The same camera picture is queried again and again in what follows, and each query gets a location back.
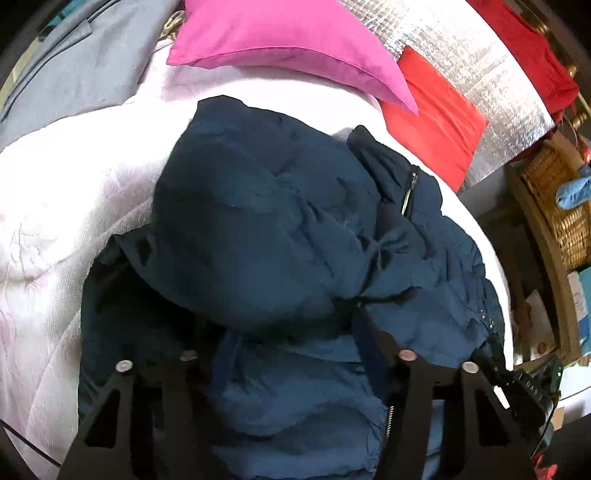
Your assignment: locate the wicker basket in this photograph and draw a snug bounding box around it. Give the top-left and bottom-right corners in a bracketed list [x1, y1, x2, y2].
[522, 138, 591, 271]

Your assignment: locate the red blanket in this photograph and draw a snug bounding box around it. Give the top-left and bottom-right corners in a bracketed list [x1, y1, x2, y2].
[466, 0, 580, 114]

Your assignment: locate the blue cloth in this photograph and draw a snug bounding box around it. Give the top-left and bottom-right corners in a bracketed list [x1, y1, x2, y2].
[556, 166, 591, 209]

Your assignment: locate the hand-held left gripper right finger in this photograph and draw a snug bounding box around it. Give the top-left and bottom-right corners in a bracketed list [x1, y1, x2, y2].
[350, 305, 539, 480]

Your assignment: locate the navy zip-up jacket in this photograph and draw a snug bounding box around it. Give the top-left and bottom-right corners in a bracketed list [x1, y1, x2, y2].
[78, 95, 506, 480]

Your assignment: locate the magenta pillow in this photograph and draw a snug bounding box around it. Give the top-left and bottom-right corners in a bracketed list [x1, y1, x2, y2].
[166, 0, 420, 116]

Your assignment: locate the silver foil insulation panel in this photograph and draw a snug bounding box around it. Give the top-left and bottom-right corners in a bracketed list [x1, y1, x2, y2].
[339, 0, 557, 192]

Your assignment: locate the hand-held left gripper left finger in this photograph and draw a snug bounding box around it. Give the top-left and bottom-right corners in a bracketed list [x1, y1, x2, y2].
[58, 342, 232, 480]

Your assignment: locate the grey garment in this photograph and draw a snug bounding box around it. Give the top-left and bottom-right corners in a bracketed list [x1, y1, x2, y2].
[0, 0, 185, 134]

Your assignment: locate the white blanket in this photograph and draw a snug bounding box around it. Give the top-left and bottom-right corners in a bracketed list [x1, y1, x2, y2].
[0, 41, 515, 480]

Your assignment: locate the red pillow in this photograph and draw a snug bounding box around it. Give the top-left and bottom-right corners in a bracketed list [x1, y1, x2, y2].
[381, 46, 489, 193]

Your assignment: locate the wooden side table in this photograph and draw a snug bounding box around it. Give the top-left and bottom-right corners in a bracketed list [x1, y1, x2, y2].
[505, 159, 591, 365]

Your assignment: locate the teal cloth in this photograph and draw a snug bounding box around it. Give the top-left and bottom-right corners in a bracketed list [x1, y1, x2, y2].
[39, 11, 70, 35]

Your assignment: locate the teal box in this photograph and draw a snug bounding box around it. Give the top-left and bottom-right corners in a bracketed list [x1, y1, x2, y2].
[566, 270, 591, 358]

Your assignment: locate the black cable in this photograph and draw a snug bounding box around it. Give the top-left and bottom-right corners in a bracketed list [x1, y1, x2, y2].
[0, 420, 63, 467]

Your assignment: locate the white orange card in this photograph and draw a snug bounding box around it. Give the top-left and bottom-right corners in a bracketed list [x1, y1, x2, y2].
[522, 288, 555, 361]

